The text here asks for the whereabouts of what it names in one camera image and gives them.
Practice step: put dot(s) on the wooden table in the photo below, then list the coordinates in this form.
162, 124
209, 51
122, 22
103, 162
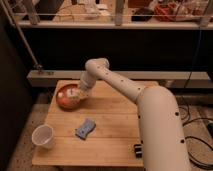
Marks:
109, 144

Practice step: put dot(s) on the white plastic cup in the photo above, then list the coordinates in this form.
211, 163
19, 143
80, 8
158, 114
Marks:
43, 136

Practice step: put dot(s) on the red object on shelf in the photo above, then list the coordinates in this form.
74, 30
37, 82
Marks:
165, 13

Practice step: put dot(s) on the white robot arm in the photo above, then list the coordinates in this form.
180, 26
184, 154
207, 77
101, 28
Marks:
160, 125

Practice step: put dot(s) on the black striped eraser block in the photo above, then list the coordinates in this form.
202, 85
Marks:
138, 150

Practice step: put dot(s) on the orange ceramic bowl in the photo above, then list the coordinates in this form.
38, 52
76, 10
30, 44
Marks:
68, 103

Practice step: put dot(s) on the black object on shelf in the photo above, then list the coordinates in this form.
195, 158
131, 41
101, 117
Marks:
142, 15

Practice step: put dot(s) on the grey metal rail beam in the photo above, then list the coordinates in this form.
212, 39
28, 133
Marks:
194, 80

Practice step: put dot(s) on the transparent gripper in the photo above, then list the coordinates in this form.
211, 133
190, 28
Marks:
81, 93

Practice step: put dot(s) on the diagonal metal pole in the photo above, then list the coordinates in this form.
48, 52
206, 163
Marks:
38, 67

